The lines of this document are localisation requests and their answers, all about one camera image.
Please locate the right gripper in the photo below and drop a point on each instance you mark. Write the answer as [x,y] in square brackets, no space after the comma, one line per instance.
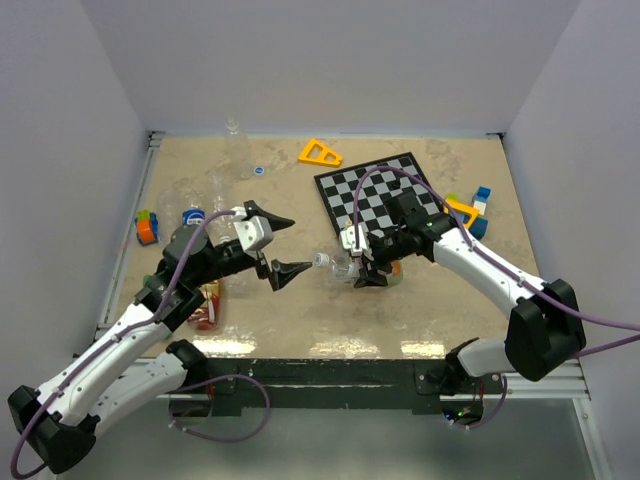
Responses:
[376,260]

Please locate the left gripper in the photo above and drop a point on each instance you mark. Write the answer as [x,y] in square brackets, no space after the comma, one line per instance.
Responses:
[280,272]

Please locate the white tea bottle cap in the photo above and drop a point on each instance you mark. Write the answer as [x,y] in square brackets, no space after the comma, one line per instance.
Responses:
[322,260]

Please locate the clear slim bottle white cap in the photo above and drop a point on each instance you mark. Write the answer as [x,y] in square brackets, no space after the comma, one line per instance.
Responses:
[240,285]

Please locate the grapefruit tea bottle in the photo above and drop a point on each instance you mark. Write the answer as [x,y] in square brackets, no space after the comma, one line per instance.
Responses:
[345,270]

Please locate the clear Pocari bottle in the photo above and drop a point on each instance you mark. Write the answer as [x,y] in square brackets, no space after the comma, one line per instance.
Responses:
[238,149]

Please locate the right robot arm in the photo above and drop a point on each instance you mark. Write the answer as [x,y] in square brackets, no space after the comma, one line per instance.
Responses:
[544,328]

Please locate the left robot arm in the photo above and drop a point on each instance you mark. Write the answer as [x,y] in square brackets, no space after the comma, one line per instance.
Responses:
[63,417]

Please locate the Pepsi label bottle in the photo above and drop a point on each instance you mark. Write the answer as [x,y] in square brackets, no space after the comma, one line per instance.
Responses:
[193,216]

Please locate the red label tea bottle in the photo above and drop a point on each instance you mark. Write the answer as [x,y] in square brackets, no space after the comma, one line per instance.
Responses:
[206,316]

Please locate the clear bottle yellow cap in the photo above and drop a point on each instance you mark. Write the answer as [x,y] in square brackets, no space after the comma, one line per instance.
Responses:
[168,210]

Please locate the chessboard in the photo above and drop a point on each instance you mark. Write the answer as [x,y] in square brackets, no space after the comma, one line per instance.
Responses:
[368,185]

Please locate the yellow triangle toy right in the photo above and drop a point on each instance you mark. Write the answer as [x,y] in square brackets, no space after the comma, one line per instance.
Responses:
[467,214]

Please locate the yellow triangle toy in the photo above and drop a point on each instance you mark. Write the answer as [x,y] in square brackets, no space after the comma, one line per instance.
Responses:
[467,214]
[317,153]

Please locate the blue toy blocks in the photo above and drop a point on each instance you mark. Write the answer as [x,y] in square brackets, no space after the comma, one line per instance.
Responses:
[479,200]

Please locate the yellow triangle toy far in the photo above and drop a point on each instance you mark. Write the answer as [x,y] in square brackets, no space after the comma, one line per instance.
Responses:
[317,153]

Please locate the colourful toy car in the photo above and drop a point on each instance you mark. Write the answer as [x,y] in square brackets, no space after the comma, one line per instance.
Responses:
[146,224]

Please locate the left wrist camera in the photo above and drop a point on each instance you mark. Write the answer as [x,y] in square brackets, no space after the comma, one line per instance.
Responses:
[253,234]

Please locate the black table front rail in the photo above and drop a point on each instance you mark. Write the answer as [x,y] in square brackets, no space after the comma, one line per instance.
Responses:
[417,385]

